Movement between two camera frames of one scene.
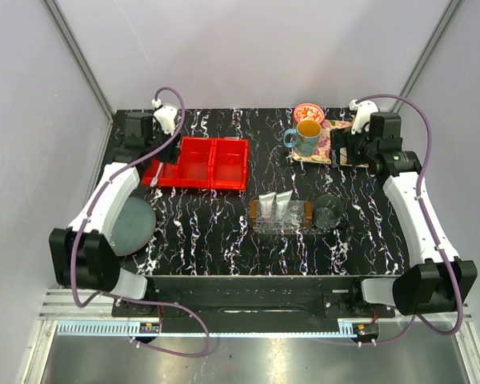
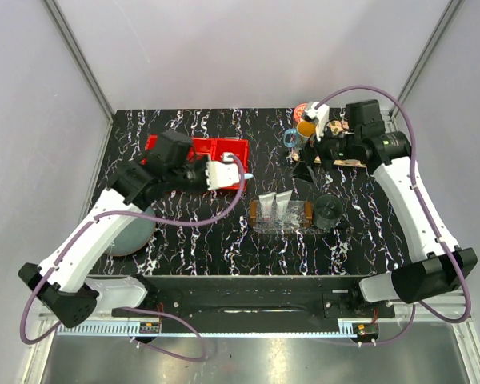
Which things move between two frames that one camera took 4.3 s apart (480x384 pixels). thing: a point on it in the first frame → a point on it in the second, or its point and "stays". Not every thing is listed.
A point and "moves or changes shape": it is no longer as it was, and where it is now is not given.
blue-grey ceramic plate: x=134 y=227 stays
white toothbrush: x=155 y=177 moves or changes shape
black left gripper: x=172 y=153 → x=202 y=165
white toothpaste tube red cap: x=266 y=202 stays
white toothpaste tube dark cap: x=282 y=201 stays
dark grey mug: x=329 y=210 stays
